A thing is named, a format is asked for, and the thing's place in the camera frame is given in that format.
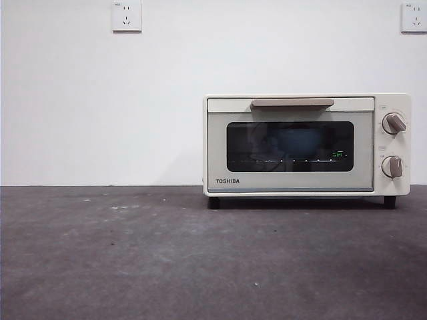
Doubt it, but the oven door with beige handle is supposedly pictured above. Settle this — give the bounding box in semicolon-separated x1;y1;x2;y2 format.
206;96;374;193

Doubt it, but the beige oven knob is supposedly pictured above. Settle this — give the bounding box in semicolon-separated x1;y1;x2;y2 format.
380;155;404;177
381;113;408;136

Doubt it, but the blue ribbed bowl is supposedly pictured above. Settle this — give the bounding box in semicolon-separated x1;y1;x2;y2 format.
276;128;324;157

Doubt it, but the white wall socket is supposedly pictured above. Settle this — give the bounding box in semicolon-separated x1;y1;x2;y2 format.
111;1;143;33
400;2;427;33

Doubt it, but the cream toaster oven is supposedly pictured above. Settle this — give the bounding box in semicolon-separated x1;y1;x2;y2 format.
202;93;412;210

